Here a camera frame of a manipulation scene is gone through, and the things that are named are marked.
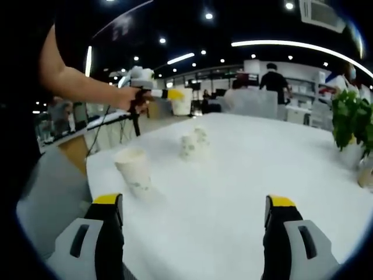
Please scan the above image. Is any dark wall screen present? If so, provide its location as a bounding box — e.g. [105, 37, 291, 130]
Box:
[237, 72, 259, 88]

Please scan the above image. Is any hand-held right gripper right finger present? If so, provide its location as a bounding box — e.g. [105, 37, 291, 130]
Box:
[262, 194, 341, 280]

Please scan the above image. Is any curved ceiling light strip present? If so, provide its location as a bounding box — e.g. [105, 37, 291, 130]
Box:
[231, 40, 373, 78]

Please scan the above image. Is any grey office partition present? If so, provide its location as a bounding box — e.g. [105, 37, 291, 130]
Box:
[224, 89, 279, 120]

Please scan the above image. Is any straight ceiling light bar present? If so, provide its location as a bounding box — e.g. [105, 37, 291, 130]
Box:
[167, 52, 195, 65]

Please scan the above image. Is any grey chair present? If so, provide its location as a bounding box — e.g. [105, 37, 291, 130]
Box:
[16, 145, 94, 260]

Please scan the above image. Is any group of round ceiling spotlights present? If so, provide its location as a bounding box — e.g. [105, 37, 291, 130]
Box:
[132, 0, 329, 74]

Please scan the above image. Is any white storage shelf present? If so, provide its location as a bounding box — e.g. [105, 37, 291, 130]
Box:
[287, 77, 333, 103]

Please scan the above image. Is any person's dark clothing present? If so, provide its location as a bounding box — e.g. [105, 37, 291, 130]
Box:
[0, 17, 56, 205]

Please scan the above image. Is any potted green plant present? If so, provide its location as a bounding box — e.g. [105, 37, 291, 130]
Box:
[331, 89, 373, 167]

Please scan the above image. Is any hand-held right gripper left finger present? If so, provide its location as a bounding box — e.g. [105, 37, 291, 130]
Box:
[45, 192, 125, 280]

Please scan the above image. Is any small glass jar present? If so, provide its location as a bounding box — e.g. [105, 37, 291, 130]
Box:
[357, 153, 373, 192]

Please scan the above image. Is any ceiling air vent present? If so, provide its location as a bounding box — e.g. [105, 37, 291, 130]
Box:
[300, 0, 347, 33]

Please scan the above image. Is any person's left hand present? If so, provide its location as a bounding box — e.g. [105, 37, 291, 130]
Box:
[112, 86, 152, 115]

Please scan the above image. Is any white table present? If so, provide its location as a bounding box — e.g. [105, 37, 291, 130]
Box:
[85, 113, 373, 280]

